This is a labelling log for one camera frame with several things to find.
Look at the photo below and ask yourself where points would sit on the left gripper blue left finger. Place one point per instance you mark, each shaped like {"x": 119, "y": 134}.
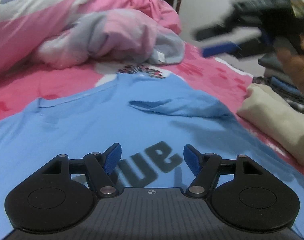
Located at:
{"x": 99, "y": 167}

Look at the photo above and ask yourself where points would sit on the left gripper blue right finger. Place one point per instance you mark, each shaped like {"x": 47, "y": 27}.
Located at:
{"x": 205, "y": 169}

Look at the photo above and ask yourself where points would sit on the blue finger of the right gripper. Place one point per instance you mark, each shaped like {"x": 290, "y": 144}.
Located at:
{"x": 229, "y": 48}
{"x": 221, "y": 29}

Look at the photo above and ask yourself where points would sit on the light blue t-shirt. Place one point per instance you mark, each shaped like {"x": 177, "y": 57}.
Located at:
{"x": 160, "y": 165}

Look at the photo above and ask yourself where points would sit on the stack of dark folded clothes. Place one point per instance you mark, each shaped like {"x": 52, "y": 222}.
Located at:
{"x": 279, "y": 82}

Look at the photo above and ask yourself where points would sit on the person's right hand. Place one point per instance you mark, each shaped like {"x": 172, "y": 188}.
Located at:
{"x": 292, "y": 62}

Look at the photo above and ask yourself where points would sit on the pink floral fleece blanket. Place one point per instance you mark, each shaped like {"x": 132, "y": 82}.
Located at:
{"x": 204, "y": 72}

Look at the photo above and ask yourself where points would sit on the folded beige garment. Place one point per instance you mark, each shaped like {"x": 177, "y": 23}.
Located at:
{"x": 275, "y": 117}

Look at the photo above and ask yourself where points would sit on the pink grey white duvet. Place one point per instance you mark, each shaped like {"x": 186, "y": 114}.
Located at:
{"x": 66, "y": 33}

